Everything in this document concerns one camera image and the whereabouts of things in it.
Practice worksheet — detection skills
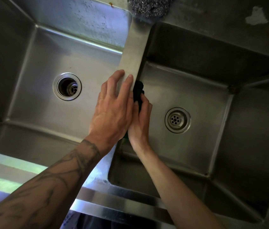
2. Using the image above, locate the person's left hand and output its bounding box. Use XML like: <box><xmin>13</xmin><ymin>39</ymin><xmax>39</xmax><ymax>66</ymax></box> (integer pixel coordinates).
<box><xmin>86</xmin><ymin>69</ymin><xmax>135</xmax><ymax>153</ymax></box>

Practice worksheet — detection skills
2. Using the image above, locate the person's right hand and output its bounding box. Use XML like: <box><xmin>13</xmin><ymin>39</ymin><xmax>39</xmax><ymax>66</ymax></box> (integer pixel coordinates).
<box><xmin>127</xmin><ymin>93</ymin><xmax>153</xmax><ymax>153</ymax></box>

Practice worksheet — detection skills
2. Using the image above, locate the green scouring cloth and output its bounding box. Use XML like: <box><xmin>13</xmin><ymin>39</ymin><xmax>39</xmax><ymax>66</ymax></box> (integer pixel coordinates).
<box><xmin>122</xmin><ymin>80</ymin><xmax>145</xmax><ymax>140</ymax></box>

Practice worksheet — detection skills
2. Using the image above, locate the stainless steel sink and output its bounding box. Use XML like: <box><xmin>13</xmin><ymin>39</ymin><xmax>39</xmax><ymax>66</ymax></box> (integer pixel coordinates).
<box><xmin>107</xmin><ymin>0</ymin><xmax>269</xmax><ymax>229</ymax></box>
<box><xmin>0</xmin><ymin>0</ymin><xmax>152</xmax><ymax>229</ymax></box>

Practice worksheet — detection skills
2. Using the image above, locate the person's right forearm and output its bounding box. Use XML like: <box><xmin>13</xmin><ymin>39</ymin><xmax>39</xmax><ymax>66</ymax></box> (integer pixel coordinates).
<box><xmin>133</xmin><ymin>144</ymin><xmax>226</xmax><ymax>229</ymax></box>

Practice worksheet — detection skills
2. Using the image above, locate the grey steel wool scourer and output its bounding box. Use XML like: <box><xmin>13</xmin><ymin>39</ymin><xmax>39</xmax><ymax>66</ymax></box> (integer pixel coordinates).
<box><xmin>127</xmin><ymin>0</ymin><xmax>173</xmax><ymax>19</ymax></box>

